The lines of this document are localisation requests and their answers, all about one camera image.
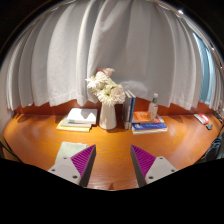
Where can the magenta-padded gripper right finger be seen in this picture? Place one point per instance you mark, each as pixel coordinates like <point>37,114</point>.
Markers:
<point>159,168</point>

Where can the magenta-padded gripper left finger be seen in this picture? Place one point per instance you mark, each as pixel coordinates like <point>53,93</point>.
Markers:
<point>66,169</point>

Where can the pale green towel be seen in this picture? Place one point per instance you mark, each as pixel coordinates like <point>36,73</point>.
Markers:
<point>70,149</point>

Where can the white thin lying book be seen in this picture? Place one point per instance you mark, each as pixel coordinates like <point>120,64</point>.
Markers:
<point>150,131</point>

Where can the blue lying book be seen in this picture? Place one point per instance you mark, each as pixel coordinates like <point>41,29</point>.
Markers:
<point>148,126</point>

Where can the grey lying book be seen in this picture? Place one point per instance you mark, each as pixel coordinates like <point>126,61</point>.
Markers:
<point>68,123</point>

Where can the orange lying book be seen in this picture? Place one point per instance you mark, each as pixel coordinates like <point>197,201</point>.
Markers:
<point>141,116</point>

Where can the chair with dark jacket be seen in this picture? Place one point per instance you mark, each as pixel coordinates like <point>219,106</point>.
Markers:
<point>216,148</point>

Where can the clear plastic bottle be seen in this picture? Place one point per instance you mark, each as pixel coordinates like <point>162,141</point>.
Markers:
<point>153,108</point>

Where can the small dark object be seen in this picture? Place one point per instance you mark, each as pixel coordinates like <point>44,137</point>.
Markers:
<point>209,126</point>

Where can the grey upright book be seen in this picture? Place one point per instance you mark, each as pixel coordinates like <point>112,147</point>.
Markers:
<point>126,111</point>

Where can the white ceramic vase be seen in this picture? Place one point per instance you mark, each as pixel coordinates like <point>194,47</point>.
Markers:
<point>107,117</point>

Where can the white flower bouquet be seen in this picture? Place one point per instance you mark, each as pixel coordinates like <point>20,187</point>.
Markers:
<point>105,87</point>

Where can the narrow white curtain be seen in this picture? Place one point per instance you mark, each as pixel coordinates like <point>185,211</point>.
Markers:
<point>216,86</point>

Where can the wide white curtain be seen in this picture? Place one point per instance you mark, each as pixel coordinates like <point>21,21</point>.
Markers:
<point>110,43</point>

